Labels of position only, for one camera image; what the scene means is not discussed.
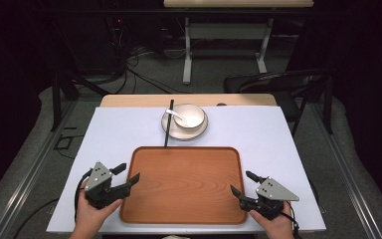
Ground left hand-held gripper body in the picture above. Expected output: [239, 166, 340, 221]
[84, 161, 124, 210]

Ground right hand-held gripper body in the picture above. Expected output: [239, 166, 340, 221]
[256, 176, 300, 221]

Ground brown wooden tray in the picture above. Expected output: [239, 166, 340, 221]
[119, 145, 249, 225]

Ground black chopsticks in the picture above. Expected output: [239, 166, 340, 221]
[163, 99, 175, 147]

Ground white ceramic plate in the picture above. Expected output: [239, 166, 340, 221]
[160, 106, 210, 141]

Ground white ceramic spoon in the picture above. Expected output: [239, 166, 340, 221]
[165, 109, 189, 127]

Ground white ceramic bowl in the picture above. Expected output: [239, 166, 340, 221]
[172, 104, 206, 130]

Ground person's right hand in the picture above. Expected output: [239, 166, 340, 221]
[249, 201, 294, 239]

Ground person's left hand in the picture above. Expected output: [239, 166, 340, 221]
[69, 180, 123, 239]

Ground white table mat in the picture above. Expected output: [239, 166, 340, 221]
[46, 106, 327, 235]

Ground black metal stand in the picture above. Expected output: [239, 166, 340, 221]
[48, 19, 112, 132]

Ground black folding chair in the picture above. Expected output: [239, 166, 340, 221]
[223, 68, 334, 137]

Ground white-legged desk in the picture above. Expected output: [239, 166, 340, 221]
[162, 0, 315, 86]

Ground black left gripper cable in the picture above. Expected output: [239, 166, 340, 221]
[74, 168, 95, 223]

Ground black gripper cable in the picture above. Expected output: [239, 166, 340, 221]
[74, 168, 95, 223]
[280, 200, 302, 239]

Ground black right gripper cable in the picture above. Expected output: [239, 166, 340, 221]
[280, 200, 302, 239]

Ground grey metal floor rail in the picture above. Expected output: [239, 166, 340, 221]
[0, 99, 79, 239]
[310, 99, 382, 239]

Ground bundle of floor cables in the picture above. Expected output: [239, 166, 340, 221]
[107, 16, 193, 96]

